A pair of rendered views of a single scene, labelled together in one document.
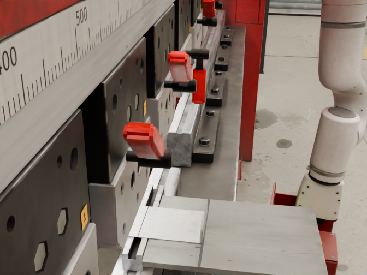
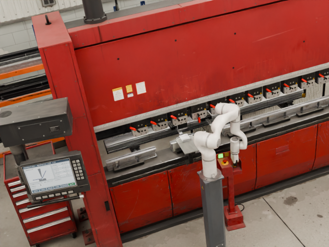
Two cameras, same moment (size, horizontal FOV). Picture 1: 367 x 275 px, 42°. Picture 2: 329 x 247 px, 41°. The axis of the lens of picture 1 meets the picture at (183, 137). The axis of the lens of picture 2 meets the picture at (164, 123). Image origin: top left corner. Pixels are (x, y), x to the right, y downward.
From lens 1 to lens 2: 385 cm
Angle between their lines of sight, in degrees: 60
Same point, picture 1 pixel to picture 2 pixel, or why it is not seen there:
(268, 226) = (193, 146)
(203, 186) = not seen: hidden behind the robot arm
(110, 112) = (152, 119)
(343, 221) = not seen: outside the picture
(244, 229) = (190, 144)
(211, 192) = not seen: hidden behind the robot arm
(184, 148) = (223, 131)
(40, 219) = (138, 123)
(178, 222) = (186, 138)
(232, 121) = (256, 133)
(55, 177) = (141, 122)
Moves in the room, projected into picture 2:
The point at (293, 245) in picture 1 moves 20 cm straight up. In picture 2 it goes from (190, 149) to (188, 132)
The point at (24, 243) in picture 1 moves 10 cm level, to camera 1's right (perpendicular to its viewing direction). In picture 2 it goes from (136, 124) to (140, 129)
